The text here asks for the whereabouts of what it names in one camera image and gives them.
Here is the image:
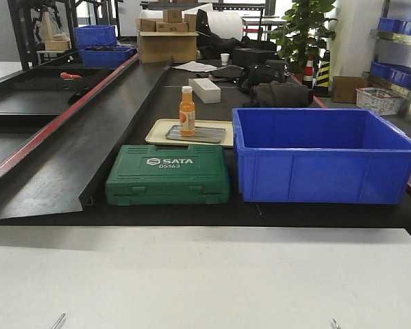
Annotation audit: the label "green-handled screwdriver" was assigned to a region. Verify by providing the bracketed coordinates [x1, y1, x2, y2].
[332, 318, 340, 329]
[51, 313, 66, 329]

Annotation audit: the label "small metal tray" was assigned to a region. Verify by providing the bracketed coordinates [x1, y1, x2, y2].
[165, 125, 225, 144]

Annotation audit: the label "beige plastic tray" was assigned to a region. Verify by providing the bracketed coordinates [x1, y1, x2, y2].
[145, 119, 234, 148]

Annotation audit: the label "orange juice bottle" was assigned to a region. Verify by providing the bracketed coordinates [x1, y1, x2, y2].
[179, 86, 196, 136]

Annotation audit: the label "green SATA tool case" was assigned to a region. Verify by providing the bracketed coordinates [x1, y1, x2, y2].
[105, 145, 231, 206]

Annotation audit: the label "white rectangular box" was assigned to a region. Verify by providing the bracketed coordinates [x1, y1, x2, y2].
[188, 78, 221, 103]

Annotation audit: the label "large blue plastic bin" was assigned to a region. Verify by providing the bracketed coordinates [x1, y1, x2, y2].
[232, 108, 411, 204]

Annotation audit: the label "dark grey bag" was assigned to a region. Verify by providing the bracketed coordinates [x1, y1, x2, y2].
[242, 81, 314, 108]

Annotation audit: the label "white paper cup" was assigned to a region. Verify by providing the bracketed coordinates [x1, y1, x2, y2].
[220, 53, 229, 66]

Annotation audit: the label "black equipment case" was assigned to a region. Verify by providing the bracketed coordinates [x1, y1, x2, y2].
[232, 48, 278, 67]

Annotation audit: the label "large cardboard box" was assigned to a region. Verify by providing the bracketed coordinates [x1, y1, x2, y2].
[138, 32, 198, 64]

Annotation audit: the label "red white traffic cone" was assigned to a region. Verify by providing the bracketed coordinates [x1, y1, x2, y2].
[302, 54, 314, 89]

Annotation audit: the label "black yellow traffic cone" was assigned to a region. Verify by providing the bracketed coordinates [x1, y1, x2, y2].
[314, 50, 330, 97]

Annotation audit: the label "blue crate on left table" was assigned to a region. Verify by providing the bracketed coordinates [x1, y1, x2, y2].
[80, 47, 137, 68]

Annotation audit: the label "brown cardboard box on floor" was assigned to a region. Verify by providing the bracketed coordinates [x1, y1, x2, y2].
[332, 76, 369, 104]

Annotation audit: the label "green potted plant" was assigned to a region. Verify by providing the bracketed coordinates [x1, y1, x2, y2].
[271, 0, 336, 73]

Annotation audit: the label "white red basket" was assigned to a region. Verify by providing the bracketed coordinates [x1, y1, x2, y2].
[356, 87, 403, 116]

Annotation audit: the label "orange handled tool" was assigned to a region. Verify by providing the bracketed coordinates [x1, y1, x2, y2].
[60, 72, 82, 80]

